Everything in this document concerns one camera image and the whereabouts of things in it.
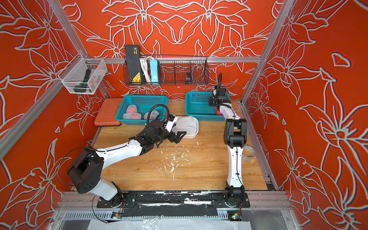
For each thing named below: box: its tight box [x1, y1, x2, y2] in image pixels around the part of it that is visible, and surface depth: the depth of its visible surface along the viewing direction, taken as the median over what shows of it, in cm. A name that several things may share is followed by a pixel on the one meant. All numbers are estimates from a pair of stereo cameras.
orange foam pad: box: [93, 98, 123, 127], surface depth 106 cm
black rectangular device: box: [124, 45, 143, 85], surface depth 89 cm
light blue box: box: [149, 59, 159, 83], surface depth 91 cm
